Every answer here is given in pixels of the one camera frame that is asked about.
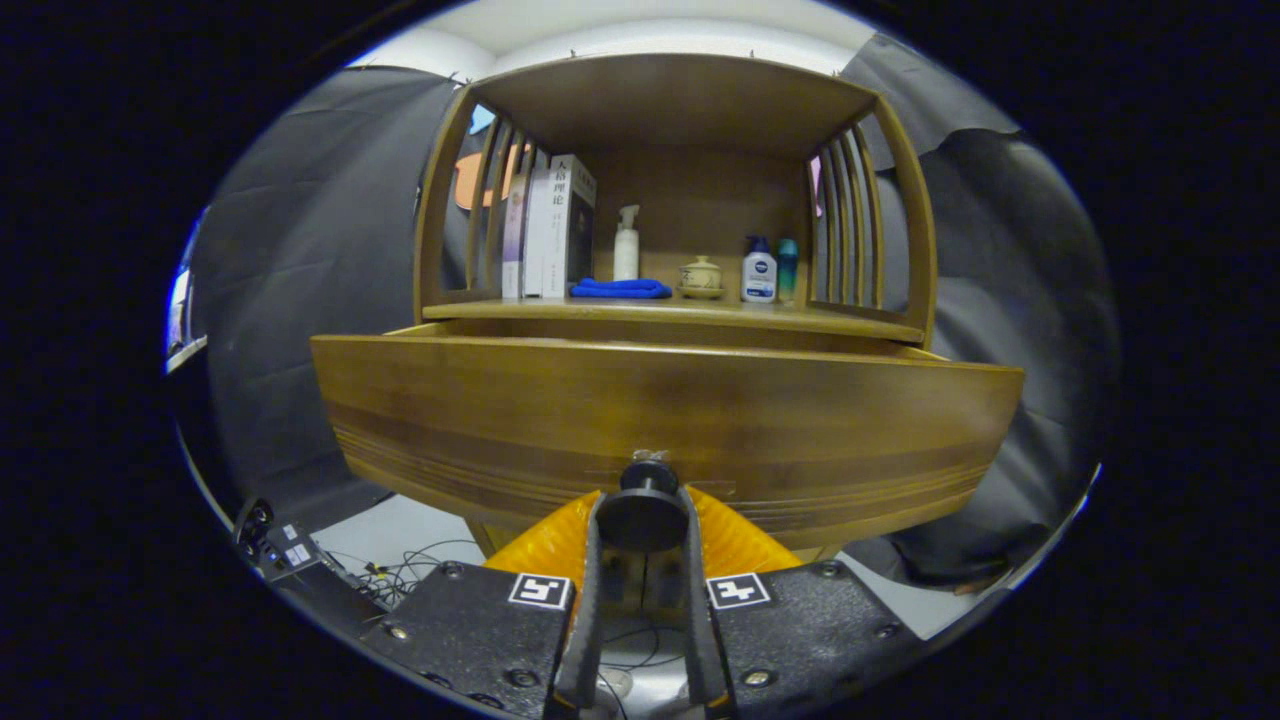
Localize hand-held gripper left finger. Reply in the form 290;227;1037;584
362;487;606;720

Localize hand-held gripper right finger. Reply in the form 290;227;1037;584
680;485;926;720

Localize wooden drawer with black knob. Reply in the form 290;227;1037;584
310;320;1026;553

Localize wooden countertop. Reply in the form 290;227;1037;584
425;280;926;343

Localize brown wooden cabinet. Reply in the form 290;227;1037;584
413;52;938;561

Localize black power strip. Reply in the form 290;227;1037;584
235;498;386;611

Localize blue folded cloth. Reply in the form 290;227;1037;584
570;277;673;300

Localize beige lidded teacup with saucer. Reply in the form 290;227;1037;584
678;256;726;300

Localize white lotion bottle blue cap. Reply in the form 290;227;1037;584
741;236;778;304

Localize white pump bottle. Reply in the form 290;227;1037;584
613;205;641;282

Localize thin white book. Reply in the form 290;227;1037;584
523;165;556;299

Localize thin purple book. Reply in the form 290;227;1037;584
501;170;531;299

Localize thick white and black book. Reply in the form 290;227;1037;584
543;153;598;299

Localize black floor cables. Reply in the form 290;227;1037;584
330;540;691;720

